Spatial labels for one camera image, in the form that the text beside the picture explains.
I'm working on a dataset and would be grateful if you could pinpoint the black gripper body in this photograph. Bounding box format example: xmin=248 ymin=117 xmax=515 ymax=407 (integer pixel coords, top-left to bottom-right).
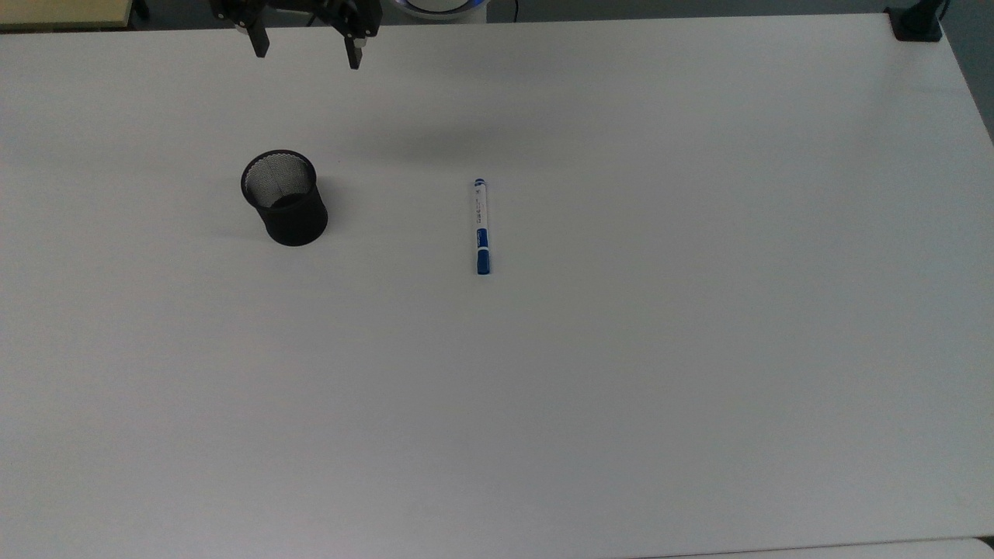
xmin=208 ymin=0 xmax=383 ymax=40

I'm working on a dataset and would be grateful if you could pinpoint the blue and white marker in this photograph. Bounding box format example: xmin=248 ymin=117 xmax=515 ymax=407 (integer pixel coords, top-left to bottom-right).
xmin=473 ymin=178 xmax=492 ymax=276

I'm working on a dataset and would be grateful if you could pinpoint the black mesh pen holder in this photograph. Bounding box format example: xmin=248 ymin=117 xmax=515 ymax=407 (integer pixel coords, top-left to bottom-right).
xmin=240 ymin=149 xmax=329 ymax=248

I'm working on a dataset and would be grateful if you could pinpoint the yellowish wooden table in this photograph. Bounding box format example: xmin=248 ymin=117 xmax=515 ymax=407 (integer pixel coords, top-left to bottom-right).
xmin=0 ymin=0 xmax=134 ymax=33

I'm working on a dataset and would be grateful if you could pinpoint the black table clamp mount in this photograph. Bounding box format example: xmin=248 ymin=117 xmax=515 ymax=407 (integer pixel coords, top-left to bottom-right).
xmin=885 ymin=0 xmax=951 ymax=43

